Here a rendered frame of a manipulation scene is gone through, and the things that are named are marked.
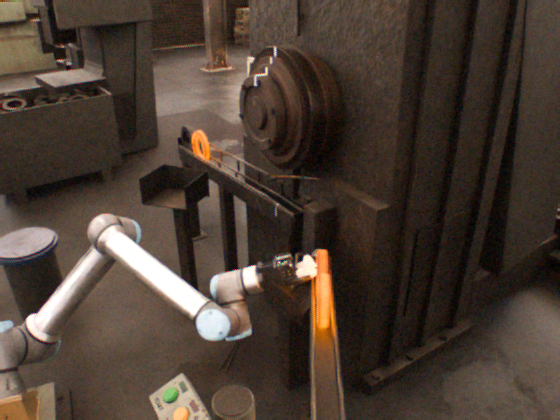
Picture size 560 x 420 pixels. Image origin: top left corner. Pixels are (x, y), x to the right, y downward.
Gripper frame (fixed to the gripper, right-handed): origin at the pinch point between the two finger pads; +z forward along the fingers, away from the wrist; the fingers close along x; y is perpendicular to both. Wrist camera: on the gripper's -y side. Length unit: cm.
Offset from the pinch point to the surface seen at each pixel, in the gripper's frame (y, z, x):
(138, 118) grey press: 16, -169, 294
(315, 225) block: 2.4, -0.9, 24.9
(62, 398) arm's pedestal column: -34, -123, -1
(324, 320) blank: -1.0, -0.1, -23.6
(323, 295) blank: 5.5, 1.5, -20.9
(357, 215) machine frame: 4.1, 15.0, 21.2
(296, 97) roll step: 48, 6, 33
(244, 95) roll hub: 51, -14, 50
